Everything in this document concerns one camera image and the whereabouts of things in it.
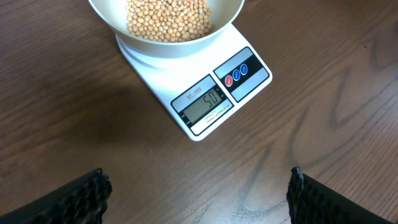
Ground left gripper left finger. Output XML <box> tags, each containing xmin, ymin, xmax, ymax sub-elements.
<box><xmin>1</xmin><ymin>168</ymin><xmax>113</xmax><ymax>224</ymax></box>

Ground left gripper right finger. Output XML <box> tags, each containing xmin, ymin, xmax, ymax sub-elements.
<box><xmin>286</xmin><ymin>167</ymin><xmax>392</xmax><ymax>224</ymax></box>

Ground white digital kitchen scale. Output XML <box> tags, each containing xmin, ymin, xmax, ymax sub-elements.
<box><xmin>117</xmin><ymin>24</ymin><xmax>272</xmax><ymax>141</ymax></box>

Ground soybeans in bowl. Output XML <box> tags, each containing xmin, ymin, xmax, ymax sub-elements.
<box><xmin>125</xmin><ymin>0</ymin><xmax>212</xmax><ymax>42</ymax></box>

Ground white ceramic bowl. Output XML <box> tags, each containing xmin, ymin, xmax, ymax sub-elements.
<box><xmin>89</xmin><ymin>0</ymin><xmax>244</xmax><ymax>58</ymax></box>

